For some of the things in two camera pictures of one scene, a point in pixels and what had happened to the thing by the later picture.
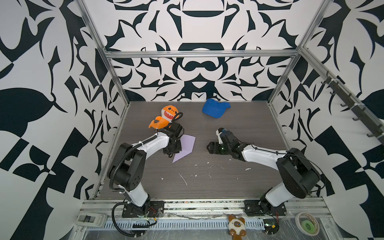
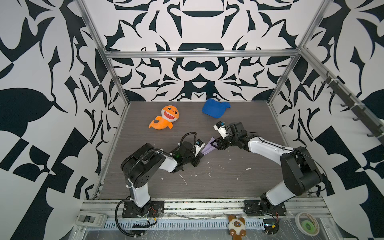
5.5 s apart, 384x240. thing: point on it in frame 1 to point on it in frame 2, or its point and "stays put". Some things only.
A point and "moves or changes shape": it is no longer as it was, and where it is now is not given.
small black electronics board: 271,226 stays put
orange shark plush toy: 169,113 stays put
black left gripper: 177,150 to 196,162
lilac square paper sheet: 187,142 moves or changes shape
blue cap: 215,108 stays put
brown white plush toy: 237,227 stays put
